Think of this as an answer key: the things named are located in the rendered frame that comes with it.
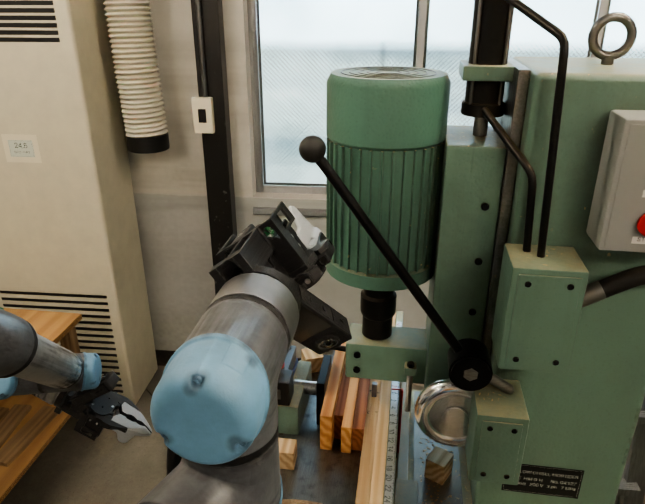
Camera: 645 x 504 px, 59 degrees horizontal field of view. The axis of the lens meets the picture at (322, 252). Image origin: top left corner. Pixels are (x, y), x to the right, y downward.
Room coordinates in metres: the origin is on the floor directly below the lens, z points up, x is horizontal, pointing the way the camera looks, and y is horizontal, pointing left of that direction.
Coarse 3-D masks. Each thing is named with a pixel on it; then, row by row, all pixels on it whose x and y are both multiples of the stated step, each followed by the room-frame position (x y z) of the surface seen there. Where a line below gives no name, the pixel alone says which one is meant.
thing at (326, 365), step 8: (328, 360) 0.88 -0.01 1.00; (320, 368) 0.86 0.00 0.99; (328, 368) 0.86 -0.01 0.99; (320, 376) 0.83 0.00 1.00; (328, 376) 0.86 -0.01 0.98; (296, 384) 0.86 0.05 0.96; (304, 384) 0.85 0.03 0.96; (312, 384) 0.85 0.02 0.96; (320, 384) 0.81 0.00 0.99; (304, 392) 0.85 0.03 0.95; (312, 392) 0.85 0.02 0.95; (320, 392) 0.81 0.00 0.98; (320, 400) 0.81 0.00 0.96; (320, 408) 0.81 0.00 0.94
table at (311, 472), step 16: (304, 416) 0.84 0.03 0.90; (304, 432) 0.80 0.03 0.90; (304, 448) 0.76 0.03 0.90; (336, 448) 0.76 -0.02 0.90; (304, 464) 0.72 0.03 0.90; (320, 464) 0.72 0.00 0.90; (336, 464) 0.72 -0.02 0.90; (352, 464) 0.72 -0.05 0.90; (288, 480) 0.69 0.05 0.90; (304, 480) 0.69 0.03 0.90; (320, 480) 0.69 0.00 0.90; (336, 480) 0.69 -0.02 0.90; (352, 480) 0.69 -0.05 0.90; (288, 496) 0.66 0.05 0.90; (304, 496) 0.66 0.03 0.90; (320, 496) 0.66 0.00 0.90; (336, 496) 0.66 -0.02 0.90; (352, 496) 0.66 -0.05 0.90
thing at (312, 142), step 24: (312, 144) 0.71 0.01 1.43; (360, 216) 0.71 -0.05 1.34; (384, 240) 0.71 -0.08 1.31; (408, 288) 0.70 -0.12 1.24; (432, 312) 0.69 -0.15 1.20; (456, 360) 0.67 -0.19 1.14; (480, 360) 0.66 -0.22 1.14; (456, 384) 0.67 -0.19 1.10; (480, 384) 0.66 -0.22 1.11; (504, 384) 0.68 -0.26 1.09
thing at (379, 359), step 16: (352, 336) 0.84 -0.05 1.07; (400, 336) 0.84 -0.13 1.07; (416, 336) 0.84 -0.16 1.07; (352, 352) 0.82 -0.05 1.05; (368, 352) 0.82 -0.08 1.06; (384, 352) 0.81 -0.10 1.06; (400, 352) 0.81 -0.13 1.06; (416, 352) 0.80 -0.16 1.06; (352, 368) 0.82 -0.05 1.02; (368, 368) 0.82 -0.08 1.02; (384, 368) 0.81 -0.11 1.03; (400, 368) 0.81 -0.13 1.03
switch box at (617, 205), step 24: (624, 120) 0.64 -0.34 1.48; (624, 144) 0.64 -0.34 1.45; (600, 168) 0.69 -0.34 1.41; (624, 168) 0.64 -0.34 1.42; (600, 192) 0.67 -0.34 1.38; (624, 192) 0.64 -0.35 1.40; (600, 216) 0.65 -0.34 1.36; (624, 216) 0.64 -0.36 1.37; (600, 240) 0.64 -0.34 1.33; (624, 240) 0.63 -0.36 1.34
